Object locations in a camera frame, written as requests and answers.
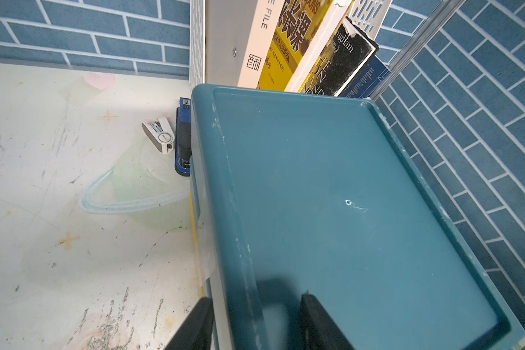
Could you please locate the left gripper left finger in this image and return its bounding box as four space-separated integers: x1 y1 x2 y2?
164 297 214 350

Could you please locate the dark blue book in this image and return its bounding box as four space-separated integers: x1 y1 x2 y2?
339 57 391 99

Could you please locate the blue stapler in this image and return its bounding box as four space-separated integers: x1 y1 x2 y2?
174 98 192 176

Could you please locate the white file folder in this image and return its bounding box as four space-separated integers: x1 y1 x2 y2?
238 0 284 88

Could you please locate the black and gold book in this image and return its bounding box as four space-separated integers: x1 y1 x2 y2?
299 17 379 97

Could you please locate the small white stapler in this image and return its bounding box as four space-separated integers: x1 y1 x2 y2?
141 117 176 154

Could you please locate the teal drawer cabinet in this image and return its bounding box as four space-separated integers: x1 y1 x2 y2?
191 84 525 349

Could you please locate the white file organizer rack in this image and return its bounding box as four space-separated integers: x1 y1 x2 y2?
189 1 391 92

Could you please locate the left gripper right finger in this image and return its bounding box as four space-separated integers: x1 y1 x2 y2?
300 293 354 350

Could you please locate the yellow book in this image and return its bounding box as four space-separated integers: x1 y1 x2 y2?
258 0 332 91

